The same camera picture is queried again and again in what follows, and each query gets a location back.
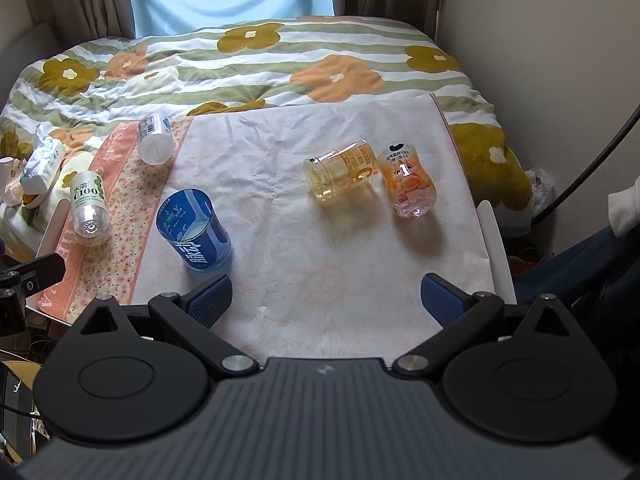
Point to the clear plastic bag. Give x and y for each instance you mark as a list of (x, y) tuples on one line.
[(542, 190)]

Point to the person's white sleeve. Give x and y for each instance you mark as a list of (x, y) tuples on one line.
[(625, 210)]

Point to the white plastic bottle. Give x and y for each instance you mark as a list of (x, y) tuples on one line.
[(156, 145)]

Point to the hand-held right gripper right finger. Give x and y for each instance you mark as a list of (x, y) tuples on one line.
[(442, 302)]

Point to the blue plastic cup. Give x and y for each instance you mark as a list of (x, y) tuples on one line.
[(200, 240)]

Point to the floral striped quilt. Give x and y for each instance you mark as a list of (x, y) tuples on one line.
[(300, 50)]

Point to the white tissue pack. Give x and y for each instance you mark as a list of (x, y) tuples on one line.
[(42, 165)]

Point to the pink floral table cloth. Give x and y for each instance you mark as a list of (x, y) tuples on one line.
[(300, 240)]

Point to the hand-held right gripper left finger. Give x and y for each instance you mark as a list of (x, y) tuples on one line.
[(212, 302)]

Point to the white folding table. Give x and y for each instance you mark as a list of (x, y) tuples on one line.
[(497, 250)]

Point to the orange label plastic bottle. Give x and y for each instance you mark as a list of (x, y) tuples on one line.
[(407, 180)]

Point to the yellow drink plastic bottle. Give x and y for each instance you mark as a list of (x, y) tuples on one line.
[(340, 170)]

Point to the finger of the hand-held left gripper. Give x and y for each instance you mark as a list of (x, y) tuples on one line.
[(35, 272)]

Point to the C1000 clear plastic bottle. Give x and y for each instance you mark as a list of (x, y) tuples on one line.
[(89, 200)]

